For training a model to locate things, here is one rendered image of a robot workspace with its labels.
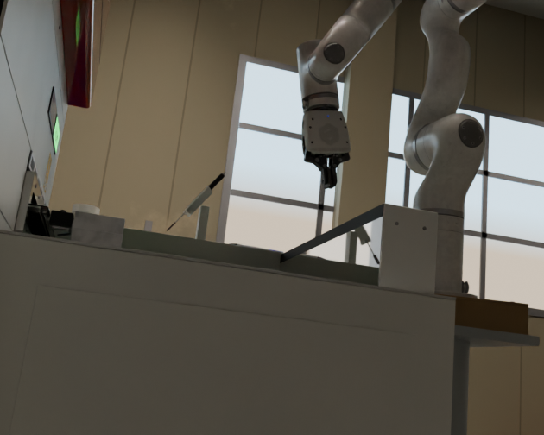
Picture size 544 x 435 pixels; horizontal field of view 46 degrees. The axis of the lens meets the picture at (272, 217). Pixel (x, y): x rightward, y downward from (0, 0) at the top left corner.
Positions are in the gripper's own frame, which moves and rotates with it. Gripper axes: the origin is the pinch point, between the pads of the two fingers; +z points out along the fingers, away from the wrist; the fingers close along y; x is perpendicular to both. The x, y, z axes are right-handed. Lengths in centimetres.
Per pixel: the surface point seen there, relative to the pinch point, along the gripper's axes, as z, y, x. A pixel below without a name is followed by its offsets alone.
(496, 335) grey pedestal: 37.1, 27.7, -12.1
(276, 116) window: -103, 70, 240
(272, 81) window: -127, 70, 241
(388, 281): 26.4, -9.3, -40.0
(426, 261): 23.8, -2.2, -40.0
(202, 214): 3.5, -25.6, 17.1
